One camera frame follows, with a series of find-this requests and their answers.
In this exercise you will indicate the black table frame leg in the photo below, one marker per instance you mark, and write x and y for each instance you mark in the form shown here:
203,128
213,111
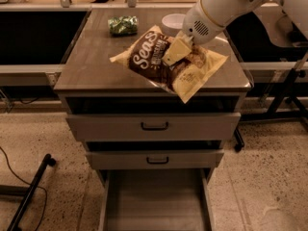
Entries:
288,94

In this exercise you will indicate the black caster leg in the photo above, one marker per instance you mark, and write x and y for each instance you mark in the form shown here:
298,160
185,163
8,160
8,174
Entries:
240,142

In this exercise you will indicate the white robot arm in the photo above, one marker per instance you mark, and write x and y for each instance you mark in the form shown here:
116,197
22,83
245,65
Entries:
296,10

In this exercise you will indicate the green snack bag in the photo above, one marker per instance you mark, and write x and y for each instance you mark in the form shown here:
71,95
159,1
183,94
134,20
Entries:
123,26

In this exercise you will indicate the black floor stand leg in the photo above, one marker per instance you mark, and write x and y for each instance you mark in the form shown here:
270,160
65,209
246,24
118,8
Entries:
26,193

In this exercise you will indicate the white bowl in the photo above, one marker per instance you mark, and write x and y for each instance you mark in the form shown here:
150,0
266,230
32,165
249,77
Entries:
172,24

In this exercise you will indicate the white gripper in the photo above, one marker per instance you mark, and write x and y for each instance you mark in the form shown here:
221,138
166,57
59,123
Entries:
197,25

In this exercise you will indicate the grey drawer cabinet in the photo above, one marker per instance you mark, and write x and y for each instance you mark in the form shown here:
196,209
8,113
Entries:
131,111

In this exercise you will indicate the brown chip bag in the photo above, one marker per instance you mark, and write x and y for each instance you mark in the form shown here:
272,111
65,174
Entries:
184,78

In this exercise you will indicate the bottom drawer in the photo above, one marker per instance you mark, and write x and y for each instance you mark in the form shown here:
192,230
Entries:
156,200

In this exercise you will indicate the top drawer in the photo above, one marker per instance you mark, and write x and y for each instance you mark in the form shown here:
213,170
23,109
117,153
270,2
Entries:
172,127

